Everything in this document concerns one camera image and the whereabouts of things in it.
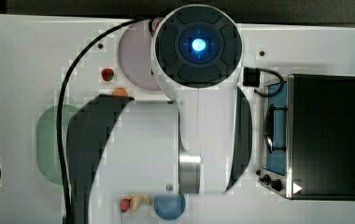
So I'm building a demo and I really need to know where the blue oven door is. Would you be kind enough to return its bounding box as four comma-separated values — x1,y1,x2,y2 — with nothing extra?
264,83,288,175

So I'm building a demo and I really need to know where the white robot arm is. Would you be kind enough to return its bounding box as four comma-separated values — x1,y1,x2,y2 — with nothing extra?
67,5,251,224

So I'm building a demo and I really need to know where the black toaster oven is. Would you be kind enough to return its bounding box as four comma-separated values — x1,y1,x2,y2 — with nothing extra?
259,74,355,201

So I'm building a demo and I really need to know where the orange toy fruit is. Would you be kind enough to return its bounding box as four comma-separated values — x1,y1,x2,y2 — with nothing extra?
112,88,129,97

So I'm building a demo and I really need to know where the lavender round plate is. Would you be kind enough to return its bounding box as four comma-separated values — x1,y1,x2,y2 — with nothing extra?
118,20,160,91

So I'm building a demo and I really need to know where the red strawberry toy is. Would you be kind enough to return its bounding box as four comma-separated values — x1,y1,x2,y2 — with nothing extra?
101,68,114,81

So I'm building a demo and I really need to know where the blue cup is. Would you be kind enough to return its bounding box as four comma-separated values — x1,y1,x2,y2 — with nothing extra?
153,194,186,220

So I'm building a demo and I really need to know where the yellow plush toy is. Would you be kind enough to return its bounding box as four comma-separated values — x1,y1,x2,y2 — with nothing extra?
130,194,152,210

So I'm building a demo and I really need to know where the red toy fruit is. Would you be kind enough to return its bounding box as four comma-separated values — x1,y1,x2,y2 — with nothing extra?
121,199,131,213

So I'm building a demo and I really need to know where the green perforated colander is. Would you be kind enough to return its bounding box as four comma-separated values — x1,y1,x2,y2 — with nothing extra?
35,105,62,185

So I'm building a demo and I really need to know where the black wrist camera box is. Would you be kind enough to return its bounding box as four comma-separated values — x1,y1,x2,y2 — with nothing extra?
243,67,261,87

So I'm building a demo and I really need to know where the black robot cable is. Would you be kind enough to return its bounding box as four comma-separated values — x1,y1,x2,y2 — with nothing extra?
56,18,149,224

